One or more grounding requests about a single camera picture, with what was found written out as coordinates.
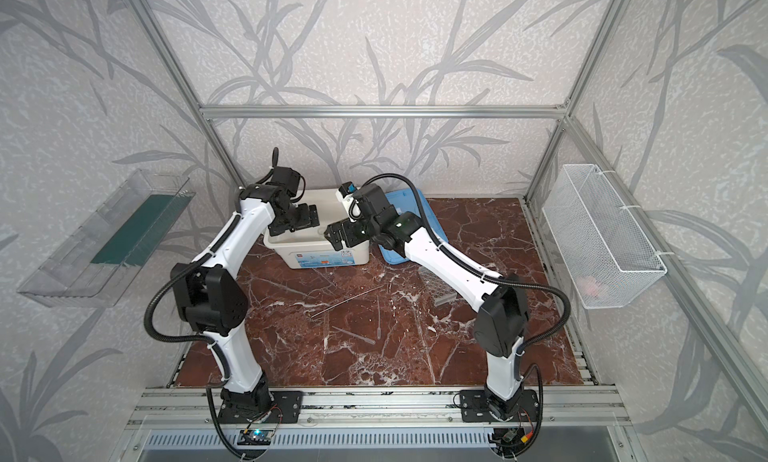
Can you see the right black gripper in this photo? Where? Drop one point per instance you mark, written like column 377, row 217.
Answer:
column 339, row 234

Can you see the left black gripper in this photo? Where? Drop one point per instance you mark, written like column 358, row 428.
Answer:
column 297, row 219

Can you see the white plastic bin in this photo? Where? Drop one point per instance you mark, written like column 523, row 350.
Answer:
column 308, row 248

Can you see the metal stirring rod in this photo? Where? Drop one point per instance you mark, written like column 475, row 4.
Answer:
column 340, row 303

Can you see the clear test tube rack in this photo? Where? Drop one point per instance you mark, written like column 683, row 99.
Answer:
column 440, row 293

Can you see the clear plastic pipette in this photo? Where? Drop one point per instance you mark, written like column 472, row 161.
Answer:
column 355, row 335

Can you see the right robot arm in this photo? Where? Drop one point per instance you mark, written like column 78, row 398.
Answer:
column 500, row 302

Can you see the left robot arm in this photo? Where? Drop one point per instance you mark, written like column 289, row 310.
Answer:
column 211, row 301

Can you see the glass stirring rod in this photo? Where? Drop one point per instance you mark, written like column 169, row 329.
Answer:
column 379, row 330

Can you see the green circuit board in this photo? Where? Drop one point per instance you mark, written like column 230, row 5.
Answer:
column 255, row 437

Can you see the right circuit board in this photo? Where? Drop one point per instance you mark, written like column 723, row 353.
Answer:
column 511, row 437

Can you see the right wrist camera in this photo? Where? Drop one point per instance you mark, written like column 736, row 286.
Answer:
column 346, row 189

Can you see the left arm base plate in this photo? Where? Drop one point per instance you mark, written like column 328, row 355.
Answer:
column 282, row 407

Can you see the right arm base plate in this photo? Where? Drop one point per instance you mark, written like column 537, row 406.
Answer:
column 485, row 406

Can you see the white wire basket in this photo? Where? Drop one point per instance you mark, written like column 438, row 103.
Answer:
column 609, row 258

